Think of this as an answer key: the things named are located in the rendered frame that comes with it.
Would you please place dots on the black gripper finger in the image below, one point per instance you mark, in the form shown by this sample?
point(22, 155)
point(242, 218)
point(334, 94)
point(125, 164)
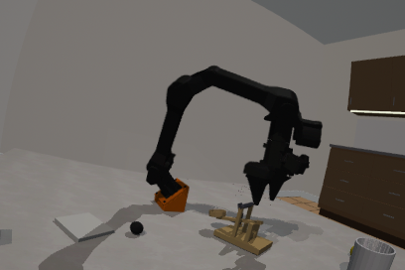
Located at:
point(276, 185)
point(257, 187)

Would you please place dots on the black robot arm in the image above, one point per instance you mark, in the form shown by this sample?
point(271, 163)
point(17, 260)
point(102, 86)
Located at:
point(282, 103)

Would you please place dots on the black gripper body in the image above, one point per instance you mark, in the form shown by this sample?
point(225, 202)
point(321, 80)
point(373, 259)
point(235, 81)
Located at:
point(267, 168)

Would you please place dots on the black ball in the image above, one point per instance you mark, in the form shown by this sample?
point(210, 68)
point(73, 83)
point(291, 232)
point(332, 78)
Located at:
point(136, 227)

